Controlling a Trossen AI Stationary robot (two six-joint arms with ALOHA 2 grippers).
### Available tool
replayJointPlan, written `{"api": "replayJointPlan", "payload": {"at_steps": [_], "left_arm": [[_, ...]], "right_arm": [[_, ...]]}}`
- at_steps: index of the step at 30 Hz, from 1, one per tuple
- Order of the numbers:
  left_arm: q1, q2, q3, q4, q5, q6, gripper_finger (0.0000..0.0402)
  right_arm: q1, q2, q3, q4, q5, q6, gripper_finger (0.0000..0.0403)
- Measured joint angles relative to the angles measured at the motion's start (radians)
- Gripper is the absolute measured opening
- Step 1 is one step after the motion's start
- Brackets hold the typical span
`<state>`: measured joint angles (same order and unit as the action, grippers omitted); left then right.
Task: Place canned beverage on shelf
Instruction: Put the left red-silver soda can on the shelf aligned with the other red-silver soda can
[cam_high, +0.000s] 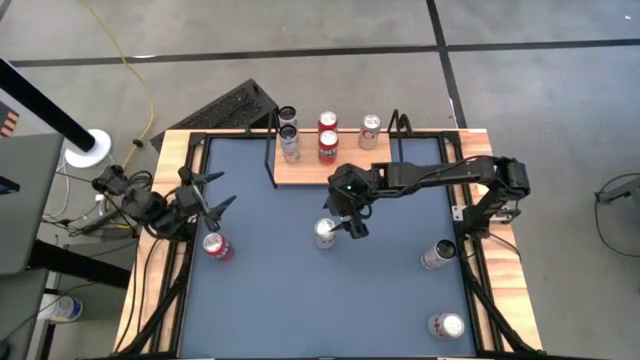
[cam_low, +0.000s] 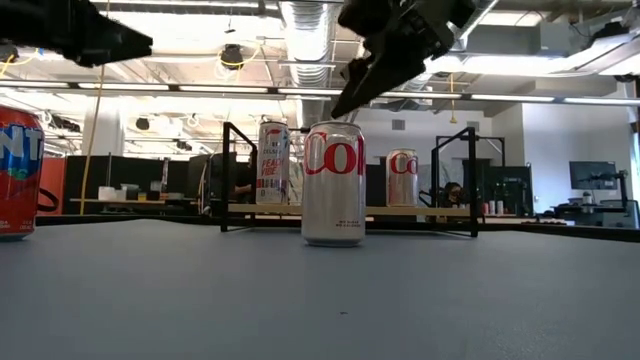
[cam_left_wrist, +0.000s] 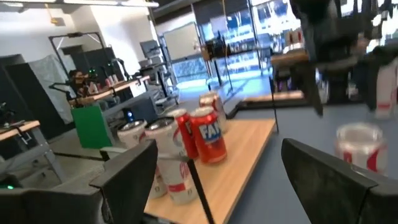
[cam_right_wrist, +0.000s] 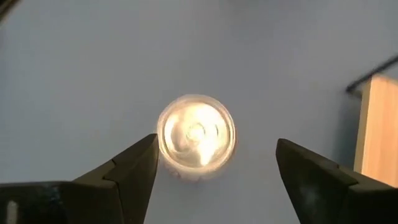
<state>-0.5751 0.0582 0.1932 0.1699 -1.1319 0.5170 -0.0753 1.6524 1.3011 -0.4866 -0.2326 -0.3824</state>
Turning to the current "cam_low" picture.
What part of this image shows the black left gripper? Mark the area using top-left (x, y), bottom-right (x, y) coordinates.
top-left (29, 0), bottom-right (154, 69)

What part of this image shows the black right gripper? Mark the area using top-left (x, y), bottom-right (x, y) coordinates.
top-left (331, 0), bottom-right (476, 120)

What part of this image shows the silver Diet Coke can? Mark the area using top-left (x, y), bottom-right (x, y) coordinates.
top-left (385, 148), bottom-right (419, 208)
top-left (301, 121), bottom-right (367, 248)

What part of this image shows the red Fanta strawberry can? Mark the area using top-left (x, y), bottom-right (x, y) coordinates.
top-left (0, 104), bottom-right (45, 243)

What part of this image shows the white cylindrical column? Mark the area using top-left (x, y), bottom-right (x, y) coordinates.
top-left (81, 107), bottom-right (125, 157)

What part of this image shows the black partition panel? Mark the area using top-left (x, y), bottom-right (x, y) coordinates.
top-left (62, 154), bottom-right (261, 216)

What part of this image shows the orange partition panel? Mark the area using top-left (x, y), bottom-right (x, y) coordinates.
top-left (37, 157), bottom-right (68, 216)

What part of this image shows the person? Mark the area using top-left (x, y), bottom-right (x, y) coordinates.
top-left (442, 181), bottom-right (467, 209)
top-left (231, 149), bottom-right (259, 202)

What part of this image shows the wooden desk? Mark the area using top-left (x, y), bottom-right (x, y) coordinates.
top-left (68, 197), bottom-right (201, 207)

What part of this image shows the black computer monitor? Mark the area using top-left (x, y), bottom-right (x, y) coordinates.
top-left (479, 164), bottom-right (534, 216)

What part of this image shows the dark grey desk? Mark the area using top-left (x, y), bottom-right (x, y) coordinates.
top-left (552, 199), bottom-right (640, 230)

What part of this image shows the silver ribbed ventilation duct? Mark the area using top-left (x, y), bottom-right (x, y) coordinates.
top-left (278, 0), bottom-right (347, 129)
top-left (379, 0), bottom-right (501, 101)

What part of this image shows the yellow cable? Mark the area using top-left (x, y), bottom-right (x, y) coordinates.
top-left (78, 64), bottom-right (107, 216)

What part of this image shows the black cable loop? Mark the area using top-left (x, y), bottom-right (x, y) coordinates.
top-left (37, 187), bottom-right (60, 212)

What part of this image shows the wooden shelf with black frame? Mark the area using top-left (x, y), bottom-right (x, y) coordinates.
top-left (220, 121), bottom-right (506, 239)

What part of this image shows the black table edge rail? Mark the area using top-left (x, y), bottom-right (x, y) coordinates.
top-left (34, 213), bottom-right (640, 244)

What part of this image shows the dark wall monitor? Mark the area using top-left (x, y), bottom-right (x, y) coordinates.
top-left (568, 160), bottom-right (618, 191)

